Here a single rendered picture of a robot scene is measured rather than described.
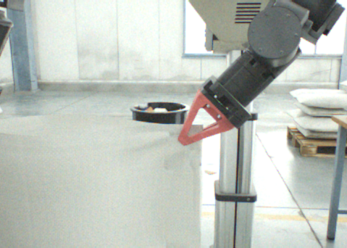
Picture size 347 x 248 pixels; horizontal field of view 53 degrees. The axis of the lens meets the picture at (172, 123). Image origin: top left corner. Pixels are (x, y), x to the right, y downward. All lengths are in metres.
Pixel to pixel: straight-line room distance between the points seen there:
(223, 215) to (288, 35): 0.81
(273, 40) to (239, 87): 0.09
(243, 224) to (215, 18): 0.62
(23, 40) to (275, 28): 8.95
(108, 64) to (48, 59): 1.49
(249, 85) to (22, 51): 8.92
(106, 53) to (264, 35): 8.42
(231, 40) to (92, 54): 7.98
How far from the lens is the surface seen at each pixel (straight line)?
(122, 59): 8.71
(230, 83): 0.47
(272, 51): 0.40
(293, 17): 0.41
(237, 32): 0.98
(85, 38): 8.94
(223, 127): 0.48
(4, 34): 0.54
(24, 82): 9.35
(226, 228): 1.16
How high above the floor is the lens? 1.14
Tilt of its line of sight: 13 degrees down
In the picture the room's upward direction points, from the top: straight up
